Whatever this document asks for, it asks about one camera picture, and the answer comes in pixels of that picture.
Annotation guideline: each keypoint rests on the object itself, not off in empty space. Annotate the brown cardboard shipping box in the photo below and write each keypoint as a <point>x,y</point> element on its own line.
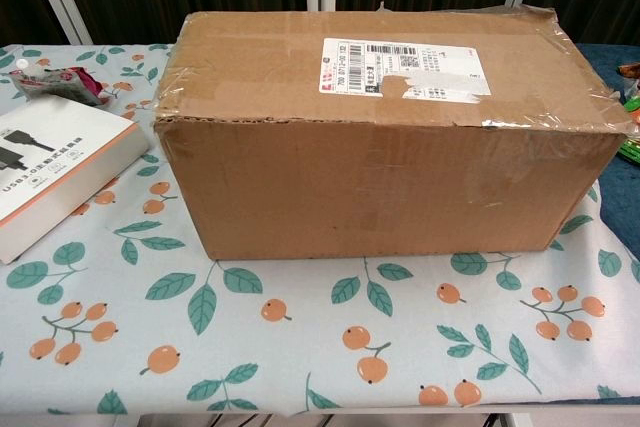
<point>350,187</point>

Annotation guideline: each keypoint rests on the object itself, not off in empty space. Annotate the white orange-edged product box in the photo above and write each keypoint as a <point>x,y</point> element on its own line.
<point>60,147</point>

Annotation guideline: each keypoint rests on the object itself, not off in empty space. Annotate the floral leaf fruit tablecloth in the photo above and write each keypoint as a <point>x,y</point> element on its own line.
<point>280,337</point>

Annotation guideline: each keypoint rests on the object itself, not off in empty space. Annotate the pink red snack pouch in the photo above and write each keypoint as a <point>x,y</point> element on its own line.
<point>60,82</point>

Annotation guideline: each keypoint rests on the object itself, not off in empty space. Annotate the dark blue table mat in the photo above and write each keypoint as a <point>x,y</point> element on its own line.
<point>620,207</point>

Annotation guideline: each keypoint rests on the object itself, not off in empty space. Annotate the green orange snack bag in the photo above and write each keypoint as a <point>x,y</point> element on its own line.
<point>633,137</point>

